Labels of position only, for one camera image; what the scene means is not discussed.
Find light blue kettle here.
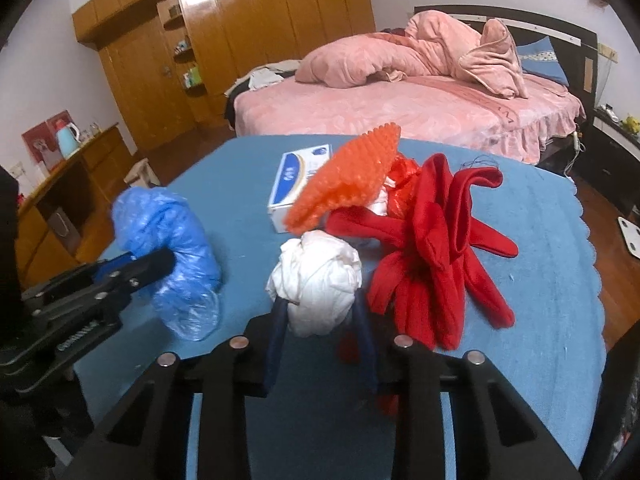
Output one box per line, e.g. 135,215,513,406
54,119,80,160

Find yellow plush toy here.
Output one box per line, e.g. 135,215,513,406
620,115,640,136

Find bed with pink sheet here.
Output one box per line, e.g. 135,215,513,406
233,58,586,165

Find white bathroom scale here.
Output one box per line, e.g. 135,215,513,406
617,217,640,259

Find clothes pile on bed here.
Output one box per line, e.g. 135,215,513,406
224,58,302,110

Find white tissue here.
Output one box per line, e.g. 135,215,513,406
266,230,362,337

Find blue pillow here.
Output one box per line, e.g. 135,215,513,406
516,36,570,87

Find pink duvet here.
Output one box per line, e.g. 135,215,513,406
295,10,528,99

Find wooden wardrobe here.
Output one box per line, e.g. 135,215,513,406
72,0,375,153

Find black headboard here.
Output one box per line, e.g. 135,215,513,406
413,4,599,111

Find blue table cloth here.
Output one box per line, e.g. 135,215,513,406
77,136,605,479

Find black nightstand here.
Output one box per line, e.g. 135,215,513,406
584,110,639,216

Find alcohol pads box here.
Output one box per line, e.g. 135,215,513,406
267,144,332,233

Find red plastic bag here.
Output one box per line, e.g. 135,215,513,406
384,153,422,219

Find wooden side cabinet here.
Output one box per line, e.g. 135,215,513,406
15,126,137,289

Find red knit gloves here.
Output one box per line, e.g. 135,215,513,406
326,153,518,350

